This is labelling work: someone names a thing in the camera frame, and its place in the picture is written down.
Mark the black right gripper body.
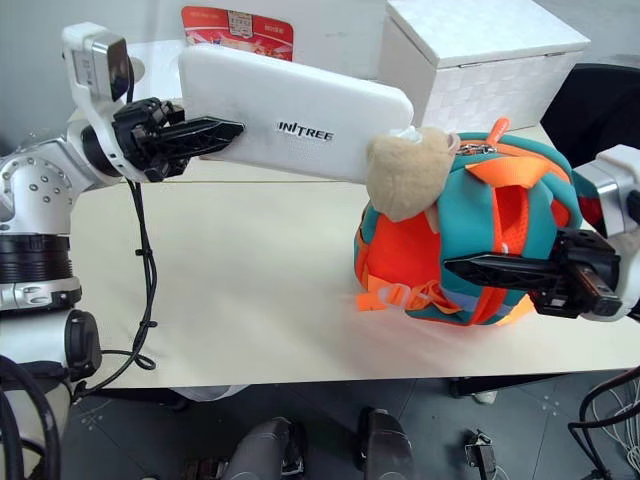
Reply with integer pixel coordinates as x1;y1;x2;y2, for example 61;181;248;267
529;227;624;319

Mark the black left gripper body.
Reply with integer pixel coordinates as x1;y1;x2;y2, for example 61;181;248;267
113;97;189;184

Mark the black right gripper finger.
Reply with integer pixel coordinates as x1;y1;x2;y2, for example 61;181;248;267
443;253;561;291

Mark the orange and teal backpack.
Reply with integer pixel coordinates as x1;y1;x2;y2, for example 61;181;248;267
353;117;585;327

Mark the white box with logo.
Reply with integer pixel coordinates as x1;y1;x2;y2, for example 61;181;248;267
177;44;415;185

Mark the large white textured box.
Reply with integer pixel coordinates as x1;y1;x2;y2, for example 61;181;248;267
377;0;592;134

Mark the red and white packet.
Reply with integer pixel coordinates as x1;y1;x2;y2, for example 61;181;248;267
180;5;296;64

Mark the black chair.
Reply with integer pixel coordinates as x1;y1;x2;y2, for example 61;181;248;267
541;63;640;169

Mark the small black floor device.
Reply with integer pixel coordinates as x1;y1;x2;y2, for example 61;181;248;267
463;428;497;470

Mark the dark rounded shape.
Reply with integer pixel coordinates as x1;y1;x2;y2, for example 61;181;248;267
356;407;417;480
227;417;307;480

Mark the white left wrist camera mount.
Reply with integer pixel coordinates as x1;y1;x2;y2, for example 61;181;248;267
60;22;151;182

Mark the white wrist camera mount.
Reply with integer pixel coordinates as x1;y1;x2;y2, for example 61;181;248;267
60;22;151;182
572;144;640;321

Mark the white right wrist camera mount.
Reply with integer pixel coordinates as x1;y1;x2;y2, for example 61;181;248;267
572;144;640;321

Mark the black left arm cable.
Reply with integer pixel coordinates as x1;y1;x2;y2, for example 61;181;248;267
72;54;159;399

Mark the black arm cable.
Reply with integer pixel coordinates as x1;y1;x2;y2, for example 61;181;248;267
72;54;159;399
568;367;640;480

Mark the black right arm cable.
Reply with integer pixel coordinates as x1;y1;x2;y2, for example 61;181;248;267
568;367;640;480

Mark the white wire bundle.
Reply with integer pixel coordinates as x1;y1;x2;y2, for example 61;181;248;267
592;382;640;480

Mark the thick black cable loop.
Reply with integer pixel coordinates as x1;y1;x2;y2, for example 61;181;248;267
0;353;64;480

